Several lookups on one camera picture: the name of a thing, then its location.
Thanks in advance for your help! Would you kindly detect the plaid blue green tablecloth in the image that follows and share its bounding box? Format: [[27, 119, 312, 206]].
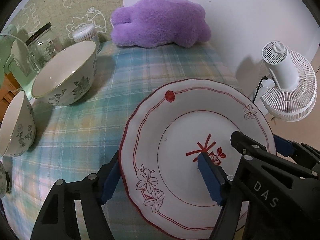
[[2, 42, 239, 239]]

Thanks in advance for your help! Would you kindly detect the white floor fan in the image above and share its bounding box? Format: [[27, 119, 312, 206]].
[[260, 41, 317, 122]]

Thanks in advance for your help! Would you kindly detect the purple plush toy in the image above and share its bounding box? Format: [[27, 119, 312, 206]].
[[111, 0, 211, 48]]

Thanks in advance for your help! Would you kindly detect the wooden headboard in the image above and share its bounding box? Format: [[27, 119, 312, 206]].
[[0, 72, 21, 121]]

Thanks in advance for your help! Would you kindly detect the red pattern white plate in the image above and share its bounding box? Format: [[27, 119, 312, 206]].
[[119, 79, 276, 239]]

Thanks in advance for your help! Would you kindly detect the green desk fan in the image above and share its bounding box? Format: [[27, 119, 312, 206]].
[[0, 23, 33, 98]]

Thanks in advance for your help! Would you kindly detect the glass mug with handle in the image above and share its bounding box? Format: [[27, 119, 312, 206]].
[[15, 37, 50, 75]]

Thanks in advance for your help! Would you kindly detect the glass jar red lid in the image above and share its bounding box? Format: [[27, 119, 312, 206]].
[[26, 22, 63, 71]]

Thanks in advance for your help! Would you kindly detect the floral bowl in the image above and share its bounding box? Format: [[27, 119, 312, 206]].
[[31, 40, 97, 106], [0, 90, 36, 157]]

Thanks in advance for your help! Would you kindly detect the black fan power cable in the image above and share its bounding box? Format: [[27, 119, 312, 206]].
[[252, 75, 268, 104]]

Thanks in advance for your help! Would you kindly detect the white cotton swab container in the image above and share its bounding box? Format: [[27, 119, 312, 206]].
[[73, 23, 101, 52]]

